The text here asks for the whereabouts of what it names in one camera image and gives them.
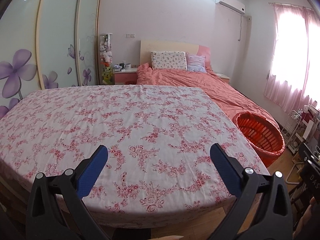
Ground red plastic laundry basket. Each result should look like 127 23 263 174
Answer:
233 112 285 167

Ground beige pink headboard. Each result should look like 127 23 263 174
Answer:
139 40 212 71

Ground far bedside nightstand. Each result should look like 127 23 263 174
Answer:
215 73 230 83

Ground white air conditioner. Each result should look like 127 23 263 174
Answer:
215 0 245 15

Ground floral pink tablecloth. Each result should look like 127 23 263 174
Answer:
1 85 268 228

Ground pink white nightstand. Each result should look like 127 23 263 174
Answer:
114 68 137 85

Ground white wire rack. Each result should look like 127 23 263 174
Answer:
281 110 303 155

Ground striped pink pillow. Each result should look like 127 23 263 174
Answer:
187 53 207 73

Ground white shelf cart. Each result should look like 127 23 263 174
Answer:
296 105 319 151

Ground pink window curtain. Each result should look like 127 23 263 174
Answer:
264 3 319 113

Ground person's hand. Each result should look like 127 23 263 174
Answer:
293 197 319 239

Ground plush toy display tube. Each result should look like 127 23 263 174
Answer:
98 33 114 85

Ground glass floral wardrobe doors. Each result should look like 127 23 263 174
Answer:
1 0 100 115

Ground salmon pink bed duvet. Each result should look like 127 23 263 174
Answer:
137 63 279 127

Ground floral white pillow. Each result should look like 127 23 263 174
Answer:
151 51 187 70

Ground white metal chair frame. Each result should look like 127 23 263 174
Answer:
285 161 304 186

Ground white wall outlet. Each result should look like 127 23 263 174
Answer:
126 34 136 38

